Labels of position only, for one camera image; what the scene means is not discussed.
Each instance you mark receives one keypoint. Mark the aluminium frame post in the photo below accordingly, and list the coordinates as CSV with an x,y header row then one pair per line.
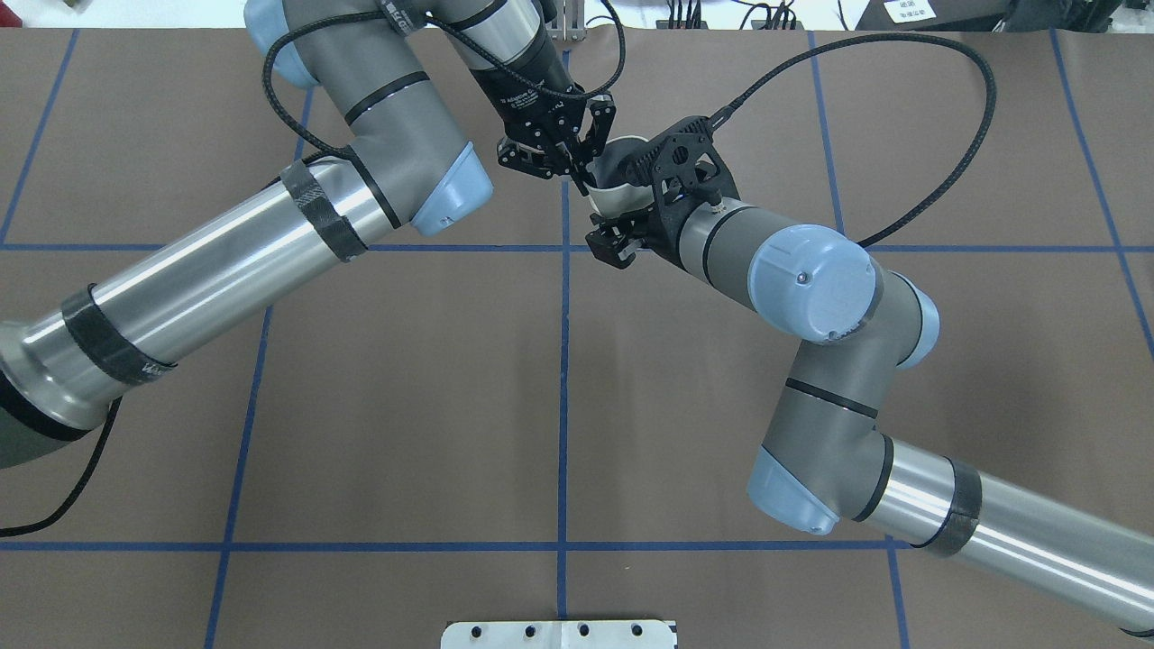
x,y
564,20

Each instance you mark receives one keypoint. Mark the orange black usb hub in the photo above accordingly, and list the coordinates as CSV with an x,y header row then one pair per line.
x,y
684,16
770,16

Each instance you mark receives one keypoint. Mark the black label box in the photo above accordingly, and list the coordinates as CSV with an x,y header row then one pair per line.
x,y
986,16

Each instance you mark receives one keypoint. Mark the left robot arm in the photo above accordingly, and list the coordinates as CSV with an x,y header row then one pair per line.
x,y
388,154

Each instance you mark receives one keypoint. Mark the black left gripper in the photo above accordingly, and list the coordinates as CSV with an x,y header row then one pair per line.
x,y
530,83

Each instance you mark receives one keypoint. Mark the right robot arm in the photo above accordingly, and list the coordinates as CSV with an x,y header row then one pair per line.
x,y
823,459

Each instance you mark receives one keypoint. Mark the white camera stand base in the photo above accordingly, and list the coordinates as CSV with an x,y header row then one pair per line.
x,y
608,633

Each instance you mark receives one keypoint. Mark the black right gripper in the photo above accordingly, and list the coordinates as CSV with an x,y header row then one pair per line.
x,y
657,242

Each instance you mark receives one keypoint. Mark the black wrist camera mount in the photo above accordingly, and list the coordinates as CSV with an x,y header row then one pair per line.
x,y
682,168

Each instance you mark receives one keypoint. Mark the white ribbed cup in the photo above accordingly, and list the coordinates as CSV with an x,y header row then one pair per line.
x,y
610,193

